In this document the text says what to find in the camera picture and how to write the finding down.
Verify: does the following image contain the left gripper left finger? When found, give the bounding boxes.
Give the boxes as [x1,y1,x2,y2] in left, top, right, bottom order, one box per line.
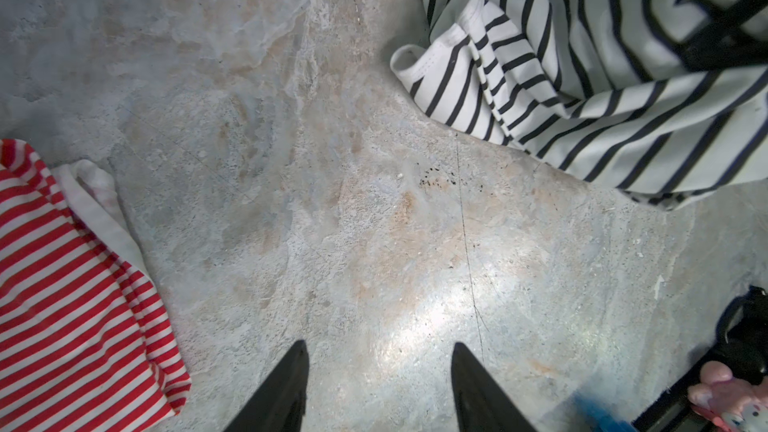
[225,340,310,432]

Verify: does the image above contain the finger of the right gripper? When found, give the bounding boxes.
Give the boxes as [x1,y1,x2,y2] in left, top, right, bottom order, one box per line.
[682,0,767,71]

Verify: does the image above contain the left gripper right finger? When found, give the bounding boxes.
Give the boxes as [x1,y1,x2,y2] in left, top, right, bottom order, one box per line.
[451,342,536,432]

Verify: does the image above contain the black white zebra tank top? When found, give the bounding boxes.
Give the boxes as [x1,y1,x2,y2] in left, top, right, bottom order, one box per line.
[390,0,767,210]

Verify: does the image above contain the red white striped tank top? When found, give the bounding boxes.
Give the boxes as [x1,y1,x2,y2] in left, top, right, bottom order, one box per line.
[1,139,191,431]

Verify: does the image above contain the yellow blue snack cup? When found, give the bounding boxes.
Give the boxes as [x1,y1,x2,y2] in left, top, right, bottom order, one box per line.
[574,395,637,432]

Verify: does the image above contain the pink plush toy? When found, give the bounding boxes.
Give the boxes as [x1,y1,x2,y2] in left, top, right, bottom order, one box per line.
[687,361,767,432]

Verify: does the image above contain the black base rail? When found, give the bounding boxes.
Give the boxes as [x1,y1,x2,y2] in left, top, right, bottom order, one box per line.
[632,358,717,432]

